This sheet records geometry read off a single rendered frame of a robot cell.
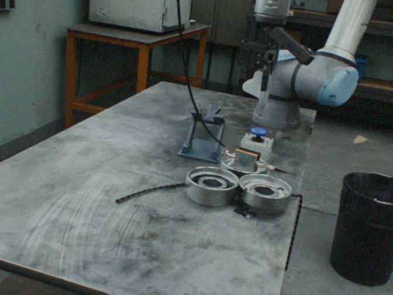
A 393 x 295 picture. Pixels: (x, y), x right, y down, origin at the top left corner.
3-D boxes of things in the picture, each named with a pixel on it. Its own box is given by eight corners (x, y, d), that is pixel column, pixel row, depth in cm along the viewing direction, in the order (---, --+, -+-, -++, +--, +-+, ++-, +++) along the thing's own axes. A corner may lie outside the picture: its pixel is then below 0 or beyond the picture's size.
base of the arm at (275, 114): (256, 112, 153) (261, 83, 149) (301, 120, 149) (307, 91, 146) (248, 123, 139) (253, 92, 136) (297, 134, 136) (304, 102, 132)
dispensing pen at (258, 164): (295, 182, 95) (223, 159, 102) (299, 164, 93) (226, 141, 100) (292, 185, 93) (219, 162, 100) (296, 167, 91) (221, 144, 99)
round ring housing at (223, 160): (251, 168, 107) (254, 152, 105) (273, 188, 98) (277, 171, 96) (210, 170, 103) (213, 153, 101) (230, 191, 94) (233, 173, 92)
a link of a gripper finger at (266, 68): (261, 88, 108) (268, 51, 105) (268, 89, 107) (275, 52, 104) (257, 91, 104) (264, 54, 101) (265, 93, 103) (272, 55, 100)
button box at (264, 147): (266, 164, 110) (270, 146, 108) (238, 158, 111) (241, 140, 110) (271, 154, 117) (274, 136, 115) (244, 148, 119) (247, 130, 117)
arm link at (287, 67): (276, 85, 149) (285, 44, 144) (312, 96, 140) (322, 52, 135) (254, 89, 140) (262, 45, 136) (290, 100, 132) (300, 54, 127)
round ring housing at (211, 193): (185, 206, 85) (188, 187, 84) (183, 182, 95) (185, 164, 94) (240, 211, 86) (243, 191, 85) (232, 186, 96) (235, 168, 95)
